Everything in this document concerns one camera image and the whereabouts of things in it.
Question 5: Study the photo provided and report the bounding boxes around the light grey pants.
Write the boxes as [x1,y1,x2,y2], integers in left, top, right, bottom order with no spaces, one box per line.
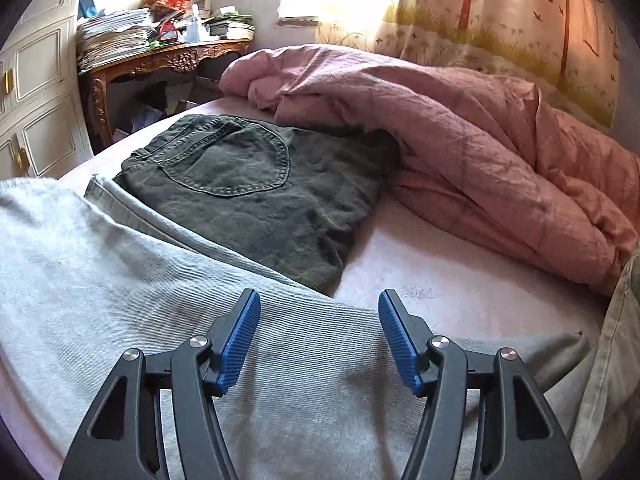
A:
[0,174,640,480]

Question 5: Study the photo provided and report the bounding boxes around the stack of papers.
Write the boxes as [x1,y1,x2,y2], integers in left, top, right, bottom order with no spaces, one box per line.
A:
[76,7,153,73]

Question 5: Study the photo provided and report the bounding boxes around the dark green pants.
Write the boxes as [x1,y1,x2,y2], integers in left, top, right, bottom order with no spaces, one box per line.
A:
[114,114,401,297]

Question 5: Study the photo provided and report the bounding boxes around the tree print curtain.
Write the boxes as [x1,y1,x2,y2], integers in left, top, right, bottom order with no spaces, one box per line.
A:
[317,0,623,128]

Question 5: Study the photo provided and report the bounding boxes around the clear plastic bottle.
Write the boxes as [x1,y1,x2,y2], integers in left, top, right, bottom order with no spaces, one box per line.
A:
[185,4,207,43]

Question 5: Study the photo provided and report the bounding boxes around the carved wooden desk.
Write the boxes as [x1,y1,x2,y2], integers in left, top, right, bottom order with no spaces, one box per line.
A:
[80,39,250,148]

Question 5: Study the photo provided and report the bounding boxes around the pink quilt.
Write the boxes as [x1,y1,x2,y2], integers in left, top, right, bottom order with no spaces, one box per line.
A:
[220,44,640,297]

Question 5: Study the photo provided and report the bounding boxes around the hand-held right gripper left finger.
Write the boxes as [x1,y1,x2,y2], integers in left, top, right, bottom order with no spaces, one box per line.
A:
[59,289,262,480]

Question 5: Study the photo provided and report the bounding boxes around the stack of books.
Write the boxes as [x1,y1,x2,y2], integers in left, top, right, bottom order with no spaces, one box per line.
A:
[205,6,256,41]

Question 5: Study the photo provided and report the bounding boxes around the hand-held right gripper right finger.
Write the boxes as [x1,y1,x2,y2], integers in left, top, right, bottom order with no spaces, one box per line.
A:
[378,289,582,480]

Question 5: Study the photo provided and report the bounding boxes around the white wardrobe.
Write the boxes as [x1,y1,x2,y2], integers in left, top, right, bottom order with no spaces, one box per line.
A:
[0,0,96,181]

